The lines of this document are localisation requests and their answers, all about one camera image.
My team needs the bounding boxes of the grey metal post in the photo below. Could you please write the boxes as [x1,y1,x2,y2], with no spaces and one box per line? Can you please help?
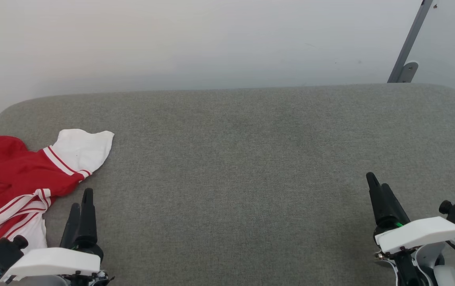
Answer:
[388,0,434,84]

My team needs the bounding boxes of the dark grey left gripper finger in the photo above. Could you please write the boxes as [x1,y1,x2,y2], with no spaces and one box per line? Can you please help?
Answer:
[77,188,98,244]
[60,203,81,249]

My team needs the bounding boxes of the grey metal post bracket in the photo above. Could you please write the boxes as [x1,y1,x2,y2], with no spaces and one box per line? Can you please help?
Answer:
[401,61,419,83]

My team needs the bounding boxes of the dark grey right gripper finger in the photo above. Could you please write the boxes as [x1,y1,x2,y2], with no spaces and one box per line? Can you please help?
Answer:
[366,172,391,227]
[382,183,411,227]

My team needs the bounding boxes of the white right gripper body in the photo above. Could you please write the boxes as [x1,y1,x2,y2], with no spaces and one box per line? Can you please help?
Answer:
[373,216,455,286]

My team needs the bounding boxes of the red and white striped garment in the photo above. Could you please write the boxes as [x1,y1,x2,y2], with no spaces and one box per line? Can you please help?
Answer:
[0,129,115,278]

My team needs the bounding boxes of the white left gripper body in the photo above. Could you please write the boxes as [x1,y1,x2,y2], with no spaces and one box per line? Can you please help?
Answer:
[0,242,114,286]

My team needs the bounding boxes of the clear glass partition panel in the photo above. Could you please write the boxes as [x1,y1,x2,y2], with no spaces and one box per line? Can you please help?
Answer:
[404,0,455,98]

